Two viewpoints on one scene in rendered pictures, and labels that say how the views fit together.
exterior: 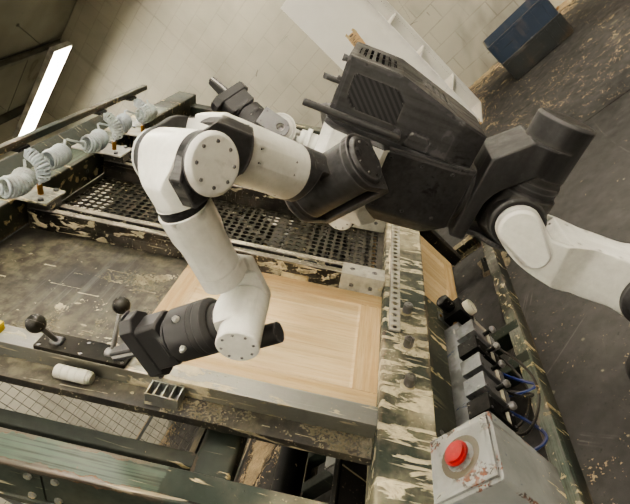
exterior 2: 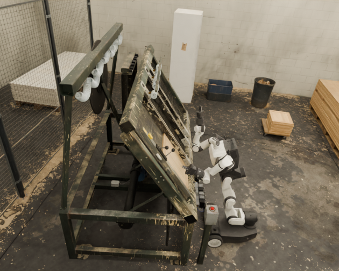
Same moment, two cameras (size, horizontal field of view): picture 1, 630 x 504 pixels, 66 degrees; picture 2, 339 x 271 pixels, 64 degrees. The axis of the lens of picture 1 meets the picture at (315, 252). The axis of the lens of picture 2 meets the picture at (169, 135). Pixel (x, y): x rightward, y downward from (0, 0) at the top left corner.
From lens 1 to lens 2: 227 cm
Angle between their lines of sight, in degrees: 33
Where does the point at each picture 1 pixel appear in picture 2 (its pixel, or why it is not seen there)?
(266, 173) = not seen: hidden behind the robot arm
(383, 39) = (190, 55)
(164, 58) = not seen: outside the picture
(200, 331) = (202, 176)
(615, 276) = (229, 194)
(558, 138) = (242, 174)
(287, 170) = not seen: hidden behind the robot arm
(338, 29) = (182, 38)
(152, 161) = (225, 162)
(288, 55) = (150, 9)
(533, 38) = (220, 94)
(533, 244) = (227, 184)
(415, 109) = (235, 159)
